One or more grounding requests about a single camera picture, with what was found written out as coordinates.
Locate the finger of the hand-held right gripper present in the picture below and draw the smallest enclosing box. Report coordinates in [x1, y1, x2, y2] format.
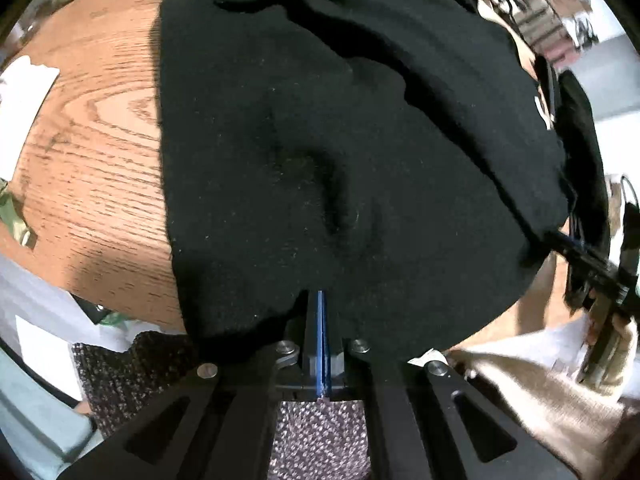
[544, 230, 626, 291]

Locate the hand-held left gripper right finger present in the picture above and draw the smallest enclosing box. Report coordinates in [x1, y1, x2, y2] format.
[321, 290, 578, 480]

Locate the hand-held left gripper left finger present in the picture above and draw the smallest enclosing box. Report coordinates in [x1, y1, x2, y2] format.
[60, 290, 322, 480]

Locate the black sweater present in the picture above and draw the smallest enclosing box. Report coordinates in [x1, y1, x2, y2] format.
[150, 0, 573, 366]

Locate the person's right hand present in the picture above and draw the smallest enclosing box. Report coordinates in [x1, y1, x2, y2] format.
[612, 316, 640, 357]

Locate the white cloth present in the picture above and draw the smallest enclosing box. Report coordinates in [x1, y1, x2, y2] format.
[460, 317, 601, 376]

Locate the beige cloth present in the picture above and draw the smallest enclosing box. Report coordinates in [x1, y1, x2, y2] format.
[445, 345, 626, 480]

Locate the black cloth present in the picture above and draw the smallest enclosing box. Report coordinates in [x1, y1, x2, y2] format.
[547, 62, 613, 306]

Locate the dark knit cloth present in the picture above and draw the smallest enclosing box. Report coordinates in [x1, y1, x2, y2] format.
[70, 330, 373, 480]

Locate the black cluttered rack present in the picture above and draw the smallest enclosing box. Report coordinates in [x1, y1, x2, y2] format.
[470, 0, 601, 61]

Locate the light green cloth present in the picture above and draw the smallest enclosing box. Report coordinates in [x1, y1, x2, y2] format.
[0, 340, 96, 476]

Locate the camouflage object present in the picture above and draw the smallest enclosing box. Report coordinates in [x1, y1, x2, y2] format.
[0, 180, 38, 251]

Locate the white paper sheet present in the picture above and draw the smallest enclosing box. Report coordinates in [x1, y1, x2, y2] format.
[0, 55, 61, 136]

